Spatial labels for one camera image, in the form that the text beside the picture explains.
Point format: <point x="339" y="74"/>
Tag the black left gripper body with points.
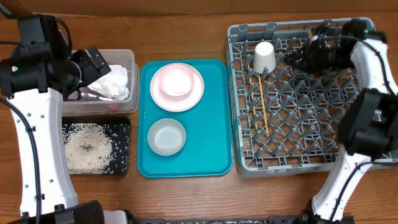
<point x="83" y="71"/>

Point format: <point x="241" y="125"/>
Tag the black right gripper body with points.
<point x="326" y="59"/>

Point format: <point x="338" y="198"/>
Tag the white tissue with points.
<point x="112" y="85"/>

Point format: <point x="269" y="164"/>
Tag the red snack wrapper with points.
<point x="92" y="99"/>

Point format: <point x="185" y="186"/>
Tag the cream cup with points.
<point x="264" y="57"/>

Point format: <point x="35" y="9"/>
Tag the wooden chopstick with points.
<point x="263" y="104"/>
<point x="252" y="97"/>

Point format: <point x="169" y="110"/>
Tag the cooked white rice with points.
<point x="88" y="149"/>

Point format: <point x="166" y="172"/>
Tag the small pink plate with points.
<point x="176" y="80"/>

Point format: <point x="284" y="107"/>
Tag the large pink plate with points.
<point x="177" y="103"/>

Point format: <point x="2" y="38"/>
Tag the grey bowl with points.
<point x="166" y="137"/>

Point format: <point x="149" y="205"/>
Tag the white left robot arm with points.
<point x="42" y="73"/>

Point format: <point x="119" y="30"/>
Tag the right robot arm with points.
<point x="368" y="130"/>

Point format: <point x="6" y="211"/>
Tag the grey dishwasher rack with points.
<point x="303" y="111"/>

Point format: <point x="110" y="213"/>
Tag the clear plastic bin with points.
<point x="125" y="58"/>

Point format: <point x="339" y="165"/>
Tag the black tray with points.
<point x="121" y="146"/>

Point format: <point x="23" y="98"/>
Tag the teal plastic tray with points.
<point x="208" y="149"/>

